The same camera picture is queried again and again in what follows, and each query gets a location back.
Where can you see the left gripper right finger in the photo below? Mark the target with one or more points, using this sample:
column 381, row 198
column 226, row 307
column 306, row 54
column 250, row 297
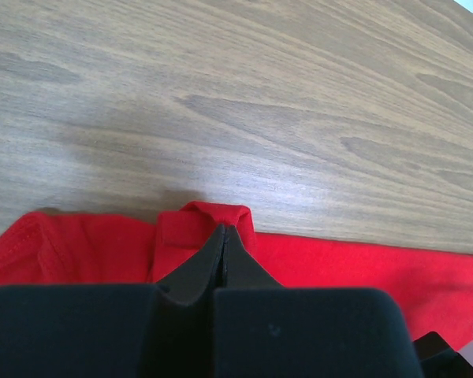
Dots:
column 262, row 329

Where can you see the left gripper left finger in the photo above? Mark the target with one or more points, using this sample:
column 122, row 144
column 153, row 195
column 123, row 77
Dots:
column 113, row 330

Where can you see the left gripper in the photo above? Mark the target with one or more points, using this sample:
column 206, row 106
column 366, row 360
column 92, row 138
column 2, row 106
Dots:
column 439, row 359

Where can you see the bright red t shirt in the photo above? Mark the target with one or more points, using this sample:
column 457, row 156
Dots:
column 434, row 289

